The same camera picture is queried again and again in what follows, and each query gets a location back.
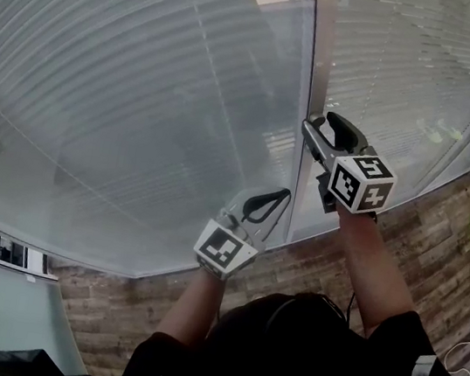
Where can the person's black shirt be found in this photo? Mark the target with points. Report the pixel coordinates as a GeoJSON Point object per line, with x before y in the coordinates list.
{"type": "Point", "coordinates": [277, 366]}

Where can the brown window frame post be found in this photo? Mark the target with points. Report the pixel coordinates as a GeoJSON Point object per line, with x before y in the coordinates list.
{"type": "Point", "coordinates": [324, 42]}

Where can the person's left forearm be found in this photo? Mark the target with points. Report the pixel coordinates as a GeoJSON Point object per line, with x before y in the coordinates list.
{"type": "Point", "coordinates": [191, 308]}

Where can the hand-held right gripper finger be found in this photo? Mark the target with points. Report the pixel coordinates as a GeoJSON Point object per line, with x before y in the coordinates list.
{"type": "Point", "coordinates": [345, 131]}
{"type": "Point", "coordinates": [315, 140]}

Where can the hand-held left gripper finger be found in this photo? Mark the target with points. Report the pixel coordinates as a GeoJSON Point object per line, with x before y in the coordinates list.
{"type": "Point", "coordinates": [273, 213]}
{"type": "Point", "coordinates": [239, 205]}

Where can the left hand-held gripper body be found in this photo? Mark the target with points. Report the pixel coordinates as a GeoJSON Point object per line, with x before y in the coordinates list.
{"type": "Point", "coordinates": [225, 249]}

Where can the black box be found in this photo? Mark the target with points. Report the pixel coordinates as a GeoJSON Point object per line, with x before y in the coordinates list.
{"type": "Point", "coordinates": [21, 363]}

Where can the narrow grey window blinds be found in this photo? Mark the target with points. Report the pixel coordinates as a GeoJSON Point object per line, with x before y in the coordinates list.
{"type": "Point", "coordinates": [411, 78]}

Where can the person's right forearm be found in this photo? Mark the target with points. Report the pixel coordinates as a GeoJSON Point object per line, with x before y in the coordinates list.
{"type": "Point", "coordinates": [374, 271]}

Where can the large grey window blinds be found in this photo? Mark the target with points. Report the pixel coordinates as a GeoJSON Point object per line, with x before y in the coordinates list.
{"type": "Point", "coordinates": [99, 95]}

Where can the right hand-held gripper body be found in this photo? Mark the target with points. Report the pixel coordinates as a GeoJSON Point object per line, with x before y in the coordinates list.
{"type": "Point", "coordinates": [362, 181]}

